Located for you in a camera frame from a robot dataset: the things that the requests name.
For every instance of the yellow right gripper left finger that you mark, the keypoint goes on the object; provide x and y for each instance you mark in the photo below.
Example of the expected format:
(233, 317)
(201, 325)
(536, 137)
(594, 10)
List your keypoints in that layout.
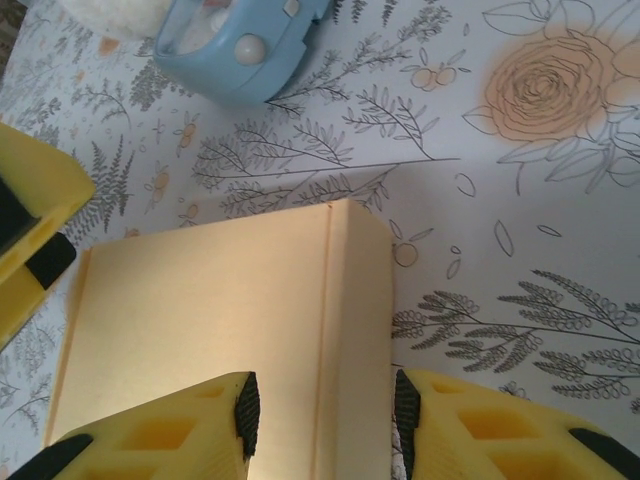
(165, 430)

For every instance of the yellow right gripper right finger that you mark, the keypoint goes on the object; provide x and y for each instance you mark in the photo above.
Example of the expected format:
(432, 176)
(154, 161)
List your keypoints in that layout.
(500, 430)

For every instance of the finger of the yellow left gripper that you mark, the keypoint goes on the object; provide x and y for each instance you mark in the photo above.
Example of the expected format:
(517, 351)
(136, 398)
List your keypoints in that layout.
(20, 300)
(45, 175)

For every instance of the cream plush dog toy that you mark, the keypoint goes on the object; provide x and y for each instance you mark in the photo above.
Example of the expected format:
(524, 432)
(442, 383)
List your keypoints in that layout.
(115, 15)

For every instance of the light blue paper box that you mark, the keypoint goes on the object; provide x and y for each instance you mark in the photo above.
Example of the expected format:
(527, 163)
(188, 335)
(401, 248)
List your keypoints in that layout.
(225, 310)

